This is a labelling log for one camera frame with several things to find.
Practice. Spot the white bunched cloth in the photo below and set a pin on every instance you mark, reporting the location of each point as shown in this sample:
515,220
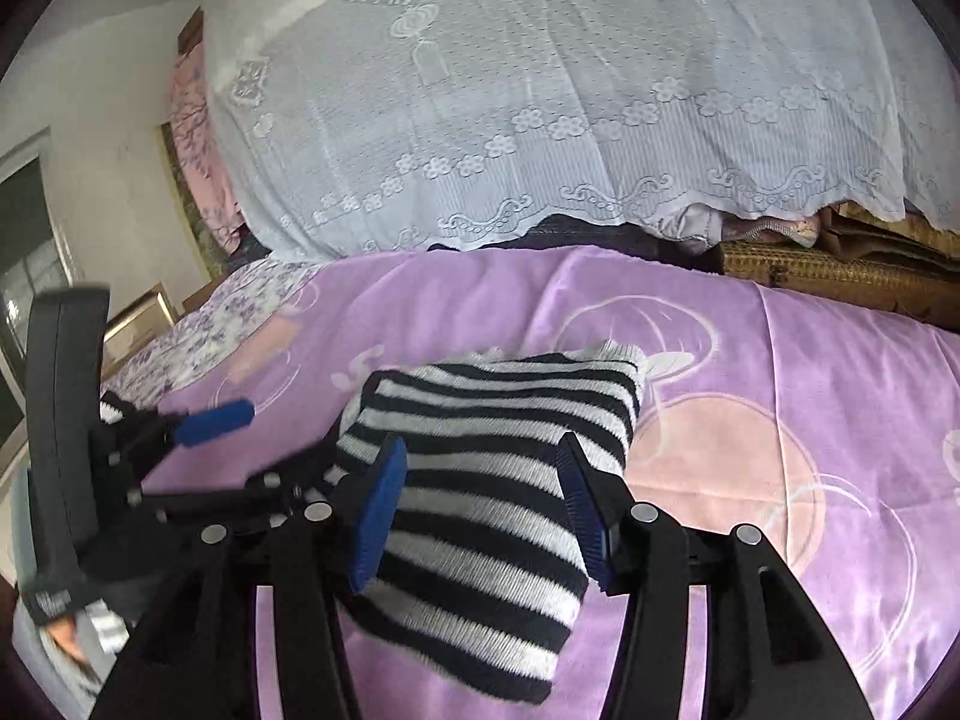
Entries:
690,225

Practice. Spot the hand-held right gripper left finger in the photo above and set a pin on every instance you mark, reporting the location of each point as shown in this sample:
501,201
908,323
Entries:
379,517

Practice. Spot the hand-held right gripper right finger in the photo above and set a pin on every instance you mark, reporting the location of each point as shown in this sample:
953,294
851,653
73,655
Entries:
583,517

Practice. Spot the white lace cover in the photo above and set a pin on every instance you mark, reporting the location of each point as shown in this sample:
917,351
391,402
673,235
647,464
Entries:
562,90

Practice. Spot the window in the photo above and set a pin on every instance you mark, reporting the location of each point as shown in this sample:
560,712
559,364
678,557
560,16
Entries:
30,255

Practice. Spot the purple floral pillow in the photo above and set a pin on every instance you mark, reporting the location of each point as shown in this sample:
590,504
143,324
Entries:
225,315

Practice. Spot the dark cloth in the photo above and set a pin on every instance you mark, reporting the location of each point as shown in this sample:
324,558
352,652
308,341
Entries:
585,236

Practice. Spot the pink floral quilt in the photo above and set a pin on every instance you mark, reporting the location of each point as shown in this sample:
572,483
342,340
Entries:
199,165

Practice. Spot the purple printed bed sheet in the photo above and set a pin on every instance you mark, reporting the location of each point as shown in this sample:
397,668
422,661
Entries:
750,360

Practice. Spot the black white striped sweater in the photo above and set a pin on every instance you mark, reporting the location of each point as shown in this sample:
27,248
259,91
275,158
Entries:
480,540

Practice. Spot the brown woven mat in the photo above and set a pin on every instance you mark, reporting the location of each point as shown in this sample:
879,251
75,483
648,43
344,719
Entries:
825,274

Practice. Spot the person's left hand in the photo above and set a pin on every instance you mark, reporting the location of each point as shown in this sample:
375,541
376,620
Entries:
64,641

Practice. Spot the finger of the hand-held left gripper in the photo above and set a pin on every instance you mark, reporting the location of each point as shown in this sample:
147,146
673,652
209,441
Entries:
217,420
225,493

